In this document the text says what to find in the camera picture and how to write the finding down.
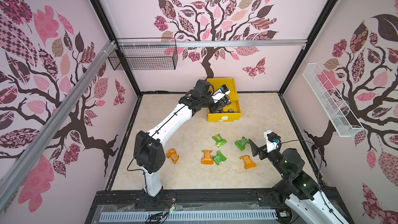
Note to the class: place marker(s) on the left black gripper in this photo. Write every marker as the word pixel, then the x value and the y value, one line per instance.
pixel 215 106

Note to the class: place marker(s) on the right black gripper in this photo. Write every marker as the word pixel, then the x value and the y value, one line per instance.
pixel 261 152

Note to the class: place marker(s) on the yellow plastic drawer cabinet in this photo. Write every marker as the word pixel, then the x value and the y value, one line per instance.
pixel 225 117

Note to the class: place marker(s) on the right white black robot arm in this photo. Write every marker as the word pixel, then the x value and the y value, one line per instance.
pixel 297 189

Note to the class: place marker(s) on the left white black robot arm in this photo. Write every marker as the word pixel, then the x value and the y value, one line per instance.
pixel 149 146

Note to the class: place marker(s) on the orange cookie packet right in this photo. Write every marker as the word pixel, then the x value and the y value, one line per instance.
pixel 248 163

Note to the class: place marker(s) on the orange cookie packet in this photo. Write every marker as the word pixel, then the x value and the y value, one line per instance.
pixel 172 154
pixel 207 159
pixel 248 163

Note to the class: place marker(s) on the green cookie packet right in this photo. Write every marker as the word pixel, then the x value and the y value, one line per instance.
pixel 240 144

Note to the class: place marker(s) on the green cookie packet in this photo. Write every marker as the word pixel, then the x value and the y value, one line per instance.
pixel 240 144
pixel 219 157
pixel 219 140

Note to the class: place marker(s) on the green cookie packet upper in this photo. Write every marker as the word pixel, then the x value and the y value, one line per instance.
pixel 219 140

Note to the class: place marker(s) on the green cookie packet centre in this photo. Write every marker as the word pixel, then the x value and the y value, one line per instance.
pixel 219 157

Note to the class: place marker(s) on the orange cookie packet centre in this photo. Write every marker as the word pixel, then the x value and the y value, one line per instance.
pixel 207 159

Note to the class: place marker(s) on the orange cookie packet left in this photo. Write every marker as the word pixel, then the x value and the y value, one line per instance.
pixel 172 154

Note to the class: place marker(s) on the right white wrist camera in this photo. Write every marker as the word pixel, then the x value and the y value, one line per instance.
pixel 273 141

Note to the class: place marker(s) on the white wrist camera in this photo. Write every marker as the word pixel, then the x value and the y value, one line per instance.
pixel 273 141
pixel 220 93

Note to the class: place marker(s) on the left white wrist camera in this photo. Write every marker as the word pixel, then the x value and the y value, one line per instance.
pixel 220 93

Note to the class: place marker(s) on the white slotted cable duct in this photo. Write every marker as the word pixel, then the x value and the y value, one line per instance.
pixel 189 216

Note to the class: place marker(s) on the white wire shelf basket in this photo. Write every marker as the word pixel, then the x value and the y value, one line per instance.
pixel 332 101

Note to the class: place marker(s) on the black wire basket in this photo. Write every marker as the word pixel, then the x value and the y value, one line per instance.
pixel 138 54

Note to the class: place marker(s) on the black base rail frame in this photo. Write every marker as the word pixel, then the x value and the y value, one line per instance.
pixel 265 197

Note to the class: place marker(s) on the aluminium rail back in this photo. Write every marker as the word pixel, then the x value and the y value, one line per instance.
pixel 211 42

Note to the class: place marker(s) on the aluminium rail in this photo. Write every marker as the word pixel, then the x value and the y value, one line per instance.
pixel 18 172
pixel 211 42

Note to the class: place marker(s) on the aluminium rail left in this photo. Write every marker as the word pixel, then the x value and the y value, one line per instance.
pixel 18 172

